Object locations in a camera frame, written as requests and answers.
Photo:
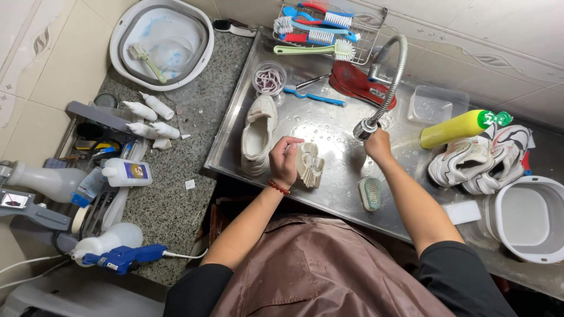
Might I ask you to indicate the stainless steel sink tray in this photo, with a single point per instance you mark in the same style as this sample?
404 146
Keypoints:
326 127

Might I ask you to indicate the white slip-on shoe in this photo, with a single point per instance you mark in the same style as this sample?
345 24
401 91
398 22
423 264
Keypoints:
258 141

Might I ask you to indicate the red and blue brush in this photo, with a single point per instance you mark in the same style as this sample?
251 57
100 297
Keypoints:
330 15

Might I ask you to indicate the blue glue gun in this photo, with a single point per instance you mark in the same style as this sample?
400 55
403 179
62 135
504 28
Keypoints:
125 257

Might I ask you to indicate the green bristle scrub brush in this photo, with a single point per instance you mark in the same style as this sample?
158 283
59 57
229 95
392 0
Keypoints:
370 193

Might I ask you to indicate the white squeeze bottle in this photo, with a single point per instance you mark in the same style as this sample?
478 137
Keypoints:
141 111
141 130
158 106
166 130

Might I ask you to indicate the light blue brush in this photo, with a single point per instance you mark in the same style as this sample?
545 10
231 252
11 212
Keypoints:
299 27

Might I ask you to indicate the white bottle with purple label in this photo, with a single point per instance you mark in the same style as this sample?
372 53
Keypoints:
125 172

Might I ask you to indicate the yellow bottle with green cap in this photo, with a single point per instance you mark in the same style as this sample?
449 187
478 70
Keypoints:
454 128

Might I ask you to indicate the white sponge block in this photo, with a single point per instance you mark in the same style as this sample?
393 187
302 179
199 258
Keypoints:
461 212

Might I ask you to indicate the round tin lid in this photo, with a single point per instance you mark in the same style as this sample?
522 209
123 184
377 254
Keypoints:
105 101

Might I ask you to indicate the clear cup with shoelaces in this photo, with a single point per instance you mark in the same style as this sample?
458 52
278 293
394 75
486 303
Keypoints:
268 79

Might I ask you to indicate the white sneaker with black stripes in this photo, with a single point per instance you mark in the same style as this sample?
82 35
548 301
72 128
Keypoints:
506 158
458 160

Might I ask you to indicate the beige shoe with upper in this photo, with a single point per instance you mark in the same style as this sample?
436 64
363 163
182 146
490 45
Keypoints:
310 167

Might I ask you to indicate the red shoe insoles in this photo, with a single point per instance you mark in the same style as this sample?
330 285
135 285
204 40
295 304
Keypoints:
354 81

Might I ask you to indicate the grey metal device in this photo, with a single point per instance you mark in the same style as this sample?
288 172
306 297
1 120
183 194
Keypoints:
31 209

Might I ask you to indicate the black shirt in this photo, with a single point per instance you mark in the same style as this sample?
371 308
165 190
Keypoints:
462 281

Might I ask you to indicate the clear plastic bowl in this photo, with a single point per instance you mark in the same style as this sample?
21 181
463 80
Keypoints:
175 55

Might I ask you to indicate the metal spoon tool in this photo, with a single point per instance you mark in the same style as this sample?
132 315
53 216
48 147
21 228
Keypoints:
313 81

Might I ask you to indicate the brown apron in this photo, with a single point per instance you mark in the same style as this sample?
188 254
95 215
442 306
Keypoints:
326 273

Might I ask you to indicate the clear plastic container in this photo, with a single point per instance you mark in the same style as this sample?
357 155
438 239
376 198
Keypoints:
434 105

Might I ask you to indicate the tool organizer rack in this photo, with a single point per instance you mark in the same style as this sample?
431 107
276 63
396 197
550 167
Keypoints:
94 141

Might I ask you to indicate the person's left hand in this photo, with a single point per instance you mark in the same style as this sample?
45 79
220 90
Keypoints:
282 165

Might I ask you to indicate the white plastic bucket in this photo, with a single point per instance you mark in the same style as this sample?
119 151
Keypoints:
526 215

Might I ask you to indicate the red brush with white bristles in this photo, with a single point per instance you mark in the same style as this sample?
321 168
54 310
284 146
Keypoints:
308 38

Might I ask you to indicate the light green long brush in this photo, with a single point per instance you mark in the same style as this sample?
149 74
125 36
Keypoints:
308 49

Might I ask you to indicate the small green brush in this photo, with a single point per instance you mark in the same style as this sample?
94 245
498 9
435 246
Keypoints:
147 61

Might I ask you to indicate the person's right fingers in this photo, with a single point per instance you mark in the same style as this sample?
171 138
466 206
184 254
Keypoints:
373 134

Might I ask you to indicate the blue toothbrush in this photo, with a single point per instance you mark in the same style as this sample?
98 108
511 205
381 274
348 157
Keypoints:
315 96

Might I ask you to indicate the white collapsible basin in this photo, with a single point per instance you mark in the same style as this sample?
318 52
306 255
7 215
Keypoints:
132 22

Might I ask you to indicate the large translucent bottle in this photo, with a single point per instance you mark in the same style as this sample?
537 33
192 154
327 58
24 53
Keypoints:
48 180

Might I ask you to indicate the tape roll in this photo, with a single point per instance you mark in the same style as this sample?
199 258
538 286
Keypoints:
79 219

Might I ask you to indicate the person's right hand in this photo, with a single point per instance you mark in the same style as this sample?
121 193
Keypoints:
380 147

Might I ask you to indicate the black and white brush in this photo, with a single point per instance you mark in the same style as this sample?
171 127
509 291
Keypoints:
233 28

